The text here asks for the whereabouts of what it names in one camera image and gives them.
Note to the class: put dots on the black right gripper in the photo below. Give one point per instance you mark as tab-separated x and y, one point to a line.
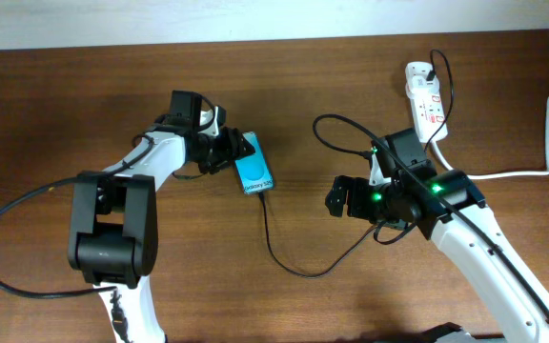
358	207

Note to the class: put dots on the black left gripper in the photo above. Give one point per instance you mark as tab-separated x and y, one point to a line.
235	147

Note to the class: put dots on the blue screen smartphone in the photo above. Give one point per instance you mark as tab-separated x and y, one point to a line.
253	170

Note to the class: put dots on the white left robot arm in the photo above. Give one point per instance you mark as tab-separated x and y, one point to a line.
113	237

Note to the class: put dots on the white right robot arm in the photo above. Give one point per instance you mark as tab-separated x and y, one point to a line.
404	190

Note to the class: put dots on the white USB charger adapter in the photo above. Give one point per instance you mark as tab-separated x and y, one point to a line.
420	80

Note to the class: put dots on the white power strip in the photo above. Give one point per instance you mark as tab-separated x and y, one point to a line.
428	115

